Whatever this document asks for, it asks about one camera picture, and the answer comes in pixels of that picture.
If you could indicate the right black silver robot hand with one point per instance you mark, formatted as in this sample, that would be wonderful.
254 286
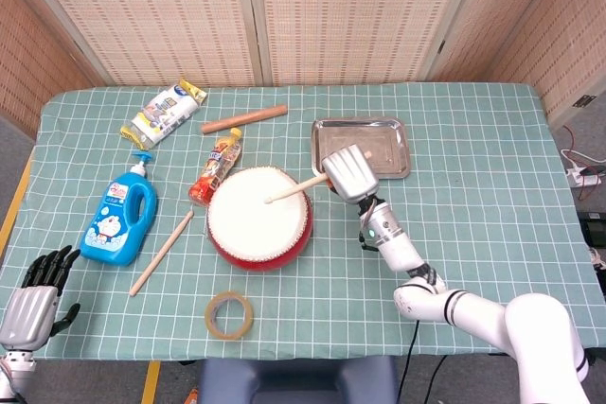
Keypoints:
350 174

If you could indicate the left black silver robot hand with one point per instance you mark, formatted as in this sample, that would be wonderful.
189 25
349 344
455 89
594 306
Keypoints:
28 319

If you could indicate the wooden drumstick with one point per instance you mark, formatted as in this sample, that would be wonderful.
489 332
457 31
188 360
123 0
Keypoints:
161 253
296 190

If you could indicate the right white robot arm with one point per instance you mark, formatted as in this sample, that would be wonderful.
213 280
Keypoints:
473 314

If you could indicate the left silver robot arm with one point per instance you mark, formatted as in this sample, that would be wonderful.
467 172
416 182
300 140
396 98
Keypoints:
14 371

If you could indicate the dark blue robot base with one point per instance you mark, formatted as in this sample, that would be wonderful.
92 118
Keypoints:
293 380

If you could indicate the rectangular steel tray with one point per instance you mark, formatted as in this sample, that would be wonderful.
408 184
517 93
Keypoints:
388 139

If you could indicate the red drum with white skin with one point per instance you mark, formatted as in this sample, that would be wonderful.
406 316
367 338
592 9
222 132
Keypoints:
246 229

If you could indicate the wooden rolling pin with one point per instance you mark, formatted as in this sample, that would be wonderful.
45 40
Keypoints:
244 119

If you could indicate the green checked tablecloth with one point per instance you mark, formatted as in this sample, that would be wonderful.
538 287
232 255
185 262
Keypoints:
473 210

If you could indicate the blue pump detergent bottle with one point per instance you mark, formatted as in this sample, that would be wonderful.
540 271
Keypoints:
113 219

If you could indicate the orange yellow snack pouch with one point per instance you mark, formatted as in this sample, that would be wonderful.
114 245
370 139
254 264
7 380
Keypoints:
215 167

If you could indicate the white yellow snack package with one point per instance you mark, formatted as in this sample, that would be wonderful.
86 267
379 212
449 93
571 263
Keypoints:
163 113

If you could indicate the clear packing tape roll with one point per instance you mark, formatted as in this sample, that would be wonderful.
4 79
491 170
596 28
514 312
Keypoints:
228 336

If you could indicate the white power strip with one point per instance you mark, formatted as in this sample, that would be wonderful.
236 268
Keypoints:
580 177

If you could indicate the bamboo folding screen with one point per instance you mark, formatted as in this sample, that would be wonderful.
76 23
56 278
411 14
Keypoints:
165 11

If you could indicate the black box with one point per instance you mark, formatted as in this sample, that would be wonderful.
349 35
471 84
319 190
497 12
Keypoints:
594 229

